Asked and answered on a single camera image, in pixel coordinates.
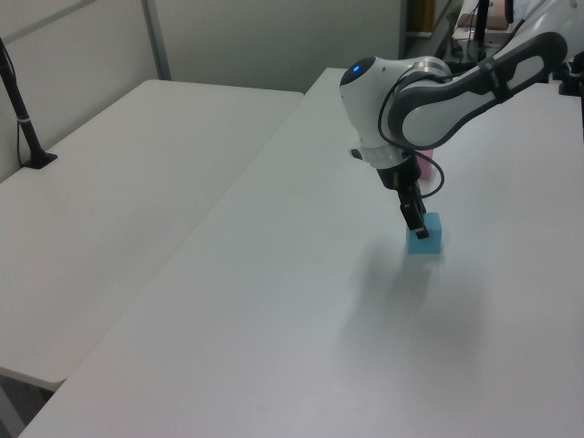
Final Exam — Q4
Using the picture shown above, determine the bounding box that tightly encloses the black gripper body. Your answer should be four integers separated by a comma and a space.
375, 154, 423, 194

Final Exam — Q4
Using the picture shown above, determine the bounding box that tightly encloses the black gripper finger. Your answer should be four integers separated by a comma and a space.
408, 182, 427, 215
398, 199, 431, 241

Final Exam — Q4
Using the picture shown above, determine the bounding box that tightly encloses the blue foam cube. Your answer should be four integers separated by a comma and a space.
406, 212, 444, 256

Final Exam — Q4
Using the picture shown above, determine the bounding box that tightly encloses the pink foam cube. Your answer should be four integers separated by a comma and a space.
415, 148, 435, 182

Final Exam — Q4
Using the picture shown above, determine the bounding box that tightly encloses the tan panel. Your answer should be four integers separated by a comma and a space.
403, 0, 439, 36

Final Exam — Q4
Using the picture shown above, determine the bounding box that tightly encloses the black upright stand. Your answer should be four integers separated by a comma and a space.
469, 0, 494, 63

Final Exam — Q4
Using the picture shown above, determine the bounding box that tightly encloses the brown cardboard box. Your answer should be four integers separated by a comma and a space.
457, 12, 514, 33

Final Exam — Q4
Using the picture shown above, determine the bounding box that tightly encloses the white side table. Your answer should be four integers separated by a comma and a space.
0, 78, 306, 385

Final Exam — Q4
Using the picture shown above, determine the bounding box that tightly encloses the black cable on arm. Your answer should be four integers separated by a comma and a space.
376, 57, 447, 200

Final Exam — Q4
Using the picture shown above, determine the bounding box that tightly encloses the black clamp bracket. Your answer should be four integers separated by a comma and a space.
552, 57, 584, 98

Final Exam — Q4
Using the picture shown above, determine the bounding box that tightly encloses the grey partition post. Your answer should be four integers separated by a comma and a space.
140, 0, 172, 81

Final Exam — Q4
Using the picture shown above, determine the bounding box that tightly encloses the black camera stand pole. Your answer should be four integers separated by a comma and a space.
0, 36, 59, 171

